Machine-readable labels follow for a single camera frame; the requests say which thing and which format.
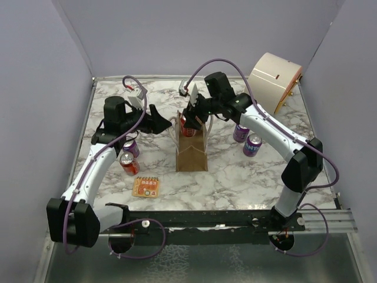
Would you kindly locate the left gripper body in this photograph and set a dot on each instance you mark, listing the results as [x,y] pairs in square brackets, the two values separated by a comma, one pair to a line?
[148,124]

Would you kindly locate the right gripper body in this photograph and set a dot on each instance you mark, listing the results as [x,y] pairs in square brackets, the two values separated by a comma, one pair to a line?
[204,108]

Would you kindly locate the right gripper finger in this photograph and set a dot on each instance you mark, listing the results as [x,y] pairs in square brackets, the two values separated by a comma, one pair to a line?
[189,115]
[197,123]

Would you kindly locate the red soda can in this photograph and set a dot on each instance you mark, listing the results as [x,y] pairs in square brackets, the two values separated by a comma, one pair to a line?
[187,132]

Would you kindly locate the canvas tote bag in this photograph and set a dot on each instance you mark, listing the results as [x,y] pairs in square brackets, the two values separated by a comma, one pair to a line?
[191,152]

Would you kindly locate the purple Fanta can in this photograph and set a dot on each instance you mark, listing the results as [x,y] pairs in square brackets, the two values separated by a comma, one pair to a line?
[252,145]

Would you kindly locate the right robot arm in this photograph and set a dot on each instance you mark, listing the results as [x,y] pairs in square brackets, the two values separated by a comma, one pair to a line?
[303,156]

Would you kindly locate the red can near left arm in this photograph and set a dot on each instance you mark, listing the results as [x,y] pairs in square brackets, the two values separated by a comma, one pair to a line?
[129,163]

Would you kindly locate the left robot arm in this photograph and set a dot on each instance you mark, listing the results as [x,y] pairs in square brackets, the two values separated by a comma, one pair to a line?
[72,218]

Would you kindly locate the purple can near left arm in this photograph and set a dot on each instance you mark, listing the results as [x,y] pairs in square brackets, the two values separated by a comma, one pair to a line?
[131,147]

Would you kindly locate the orange spiral notebook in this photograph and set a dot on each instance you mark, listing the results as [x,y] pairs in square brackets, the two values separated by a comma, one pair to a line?
[146,187]

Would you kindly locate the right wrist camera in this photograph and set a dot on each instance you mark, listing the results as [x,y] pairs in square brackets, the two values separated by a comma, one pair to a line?
[190,91]

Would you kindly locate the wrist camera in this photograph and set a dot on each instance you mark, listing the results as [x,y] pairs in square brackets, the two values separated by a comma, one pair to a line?
[190,91]
[136,98]

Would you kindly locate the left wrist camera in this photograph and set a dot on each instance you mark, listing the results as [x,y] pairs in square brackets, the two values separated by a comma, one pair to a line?
[136,98]

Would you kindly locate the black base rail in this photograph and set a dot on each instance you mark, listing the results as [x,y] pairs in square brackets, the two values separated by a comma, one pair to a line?
[203,227]

